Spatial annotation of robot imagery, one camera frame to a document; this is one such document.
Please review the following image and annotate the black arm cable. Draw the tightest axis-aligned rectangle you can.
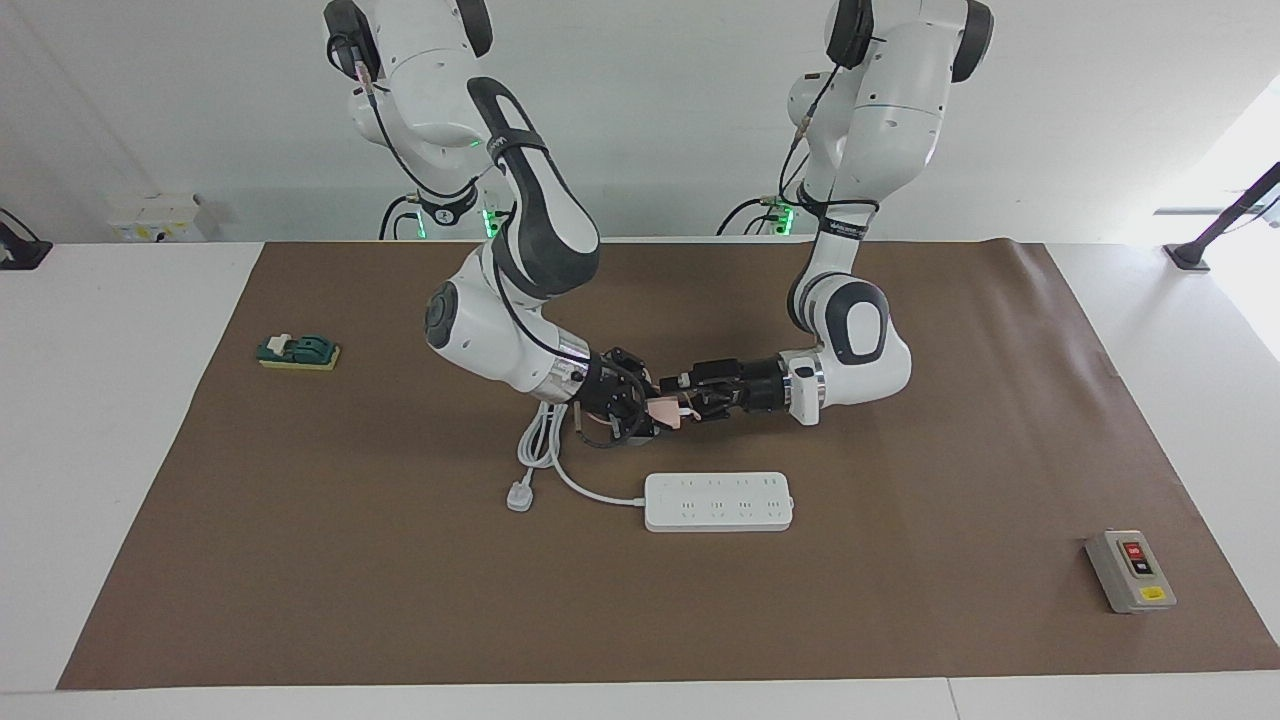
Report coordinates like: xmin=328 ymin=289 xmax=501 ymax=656
xmin=325 ymin=30 xmax=601 ymax=386
xmin=780 ymin=65 xmax=881 ymax=216

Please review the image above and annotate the white power strip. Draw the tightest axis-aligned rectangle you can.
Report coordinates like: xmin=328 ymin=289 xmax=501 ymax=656
xmin=643 ymin=472 xmax=794 ymax=533

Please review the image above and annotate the green knife switch yellow base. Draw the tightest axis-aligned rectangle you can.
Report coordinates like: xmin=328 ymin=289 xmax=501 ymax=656
xmin=256 ymin=333 xmax=342 ymax=372

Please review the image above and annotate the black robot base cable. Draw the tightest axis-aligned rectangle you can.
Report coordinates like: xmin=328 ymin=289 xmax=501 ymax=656
xmin=715 ymin=193 xmax=798 ymax=238
xmin=378 ymin=195 xmax=521 ymax=241

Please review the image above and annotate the brown paper table mat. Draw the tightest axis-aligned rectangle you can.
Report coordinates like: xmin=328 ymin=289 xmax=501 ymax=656
xmin=57 ymin=238 xmax=1280 ymax=691

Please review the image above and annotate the white power cord with plug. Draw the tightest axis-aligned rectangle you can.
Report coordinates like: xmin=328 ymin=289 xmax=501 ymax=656
xmin=505 ymin=402 xmax=649 ymax=513

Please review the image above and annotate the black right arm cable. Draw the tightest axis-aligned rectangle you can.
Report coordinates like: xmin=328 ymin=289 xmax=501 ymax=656
xmin=325 ymin=30 xmax=601 ymax=386

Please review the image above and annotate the grey on-off switch box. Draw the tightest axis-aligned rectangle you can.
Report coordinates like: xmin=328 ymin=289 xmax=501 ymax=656
xmin=1085 ymin=530 xmax=1178 ymax=614

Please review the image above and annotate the white wall socket box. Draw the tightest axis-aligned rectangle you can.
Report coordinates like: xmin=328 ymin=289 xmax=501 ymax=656
xmin=108 ymin=195 xmax=206 ymax=243

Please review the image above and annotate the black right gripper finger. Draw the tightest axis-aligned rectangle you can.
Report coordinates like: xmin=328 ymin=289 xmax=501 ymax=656
xmin=605 ymin=348 xmax=656 ymax=401
xmin=610 ymin=405 xmax=659 ymax=446

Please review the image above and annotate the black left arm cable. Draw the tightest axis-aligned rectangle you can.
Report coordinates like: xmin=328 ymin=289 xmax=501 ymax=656
xmin=780 ymin=65 xmax=881 ymax=216

